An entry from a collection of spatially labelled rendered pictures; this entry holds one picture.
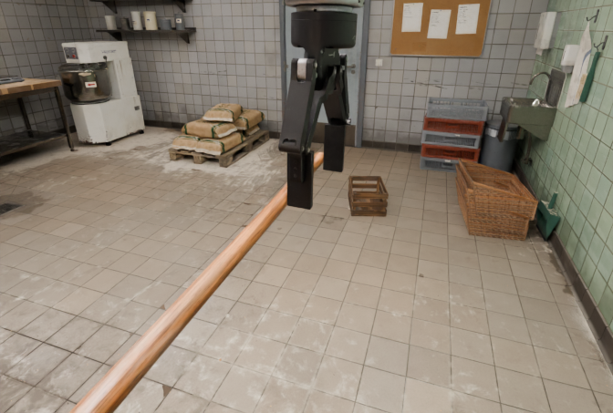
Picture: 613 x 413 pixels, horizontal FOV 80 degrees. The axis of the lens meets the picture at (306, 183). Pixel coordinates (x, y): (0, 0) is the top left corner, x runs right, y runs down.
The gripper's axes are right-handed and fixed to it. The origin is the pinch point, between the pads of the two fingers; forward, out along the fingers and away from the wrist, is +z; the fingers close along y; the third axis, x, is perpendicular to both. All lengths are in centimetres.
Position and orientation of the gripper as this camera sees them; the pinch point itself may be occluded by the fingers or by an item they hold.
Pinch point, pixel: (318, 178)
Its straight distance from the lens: 48.9
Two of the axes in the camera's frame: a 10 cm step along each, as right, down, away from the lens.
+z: -0.2, 9.3, 3.8
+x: -9.4, -1.5, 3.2
